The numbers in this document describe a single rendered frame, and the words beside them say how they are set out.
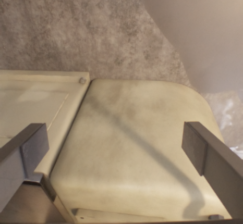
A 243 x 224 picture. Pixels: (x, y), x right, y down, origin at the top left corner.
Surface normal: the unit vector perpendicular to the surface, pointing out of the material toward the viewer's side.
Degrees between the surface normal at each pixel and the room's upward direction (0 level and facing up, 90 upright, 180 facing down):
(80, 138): 90
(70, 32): 0
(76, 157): 90
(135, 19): 0
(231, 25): 0
